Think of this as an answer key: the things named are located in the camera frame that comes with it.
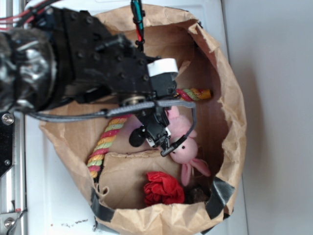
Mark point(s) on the black mounting bracket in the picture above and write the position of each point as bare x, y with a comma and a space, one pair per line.
6, 141

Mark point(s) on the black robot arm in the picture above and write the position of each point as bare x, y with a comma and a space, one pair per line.
29, 70

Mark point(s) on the dark brown lump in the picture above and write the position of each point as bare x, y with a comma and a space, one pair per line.
196, 195

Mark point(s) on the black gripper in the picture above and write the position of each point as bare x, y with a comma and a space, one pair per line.
93, 63

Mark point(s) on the brown paper bag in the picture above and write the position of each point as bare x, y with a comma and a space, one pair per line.
118, 198

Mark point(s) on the red crumpled cloth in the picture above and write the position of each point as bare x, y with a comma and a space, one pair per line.
162, 188

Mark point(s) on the pink plush bunny toy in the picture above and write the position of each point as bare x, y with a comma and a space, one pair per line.
186, 153

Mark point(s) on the aluminium frame rail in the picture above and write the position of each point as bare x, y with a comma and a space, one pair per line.
13, 209

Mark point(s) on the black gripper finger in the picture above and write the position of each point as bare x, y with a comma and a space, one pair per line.
154, 122

